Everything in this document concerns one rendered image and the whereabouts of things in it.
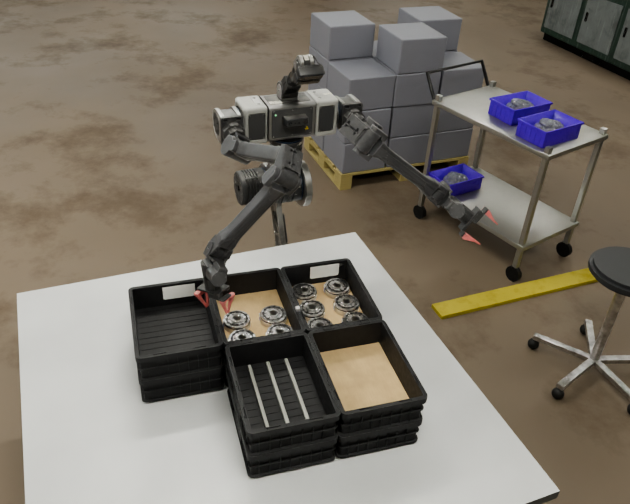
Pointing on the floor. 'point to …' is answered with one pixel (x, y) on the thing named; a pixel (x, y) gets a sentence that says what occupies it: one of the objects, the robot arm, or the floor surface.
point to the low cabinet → (604, 34)
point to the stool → (628, 269)
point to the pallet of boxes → (392, 86)
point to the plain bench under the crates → (32, 384)
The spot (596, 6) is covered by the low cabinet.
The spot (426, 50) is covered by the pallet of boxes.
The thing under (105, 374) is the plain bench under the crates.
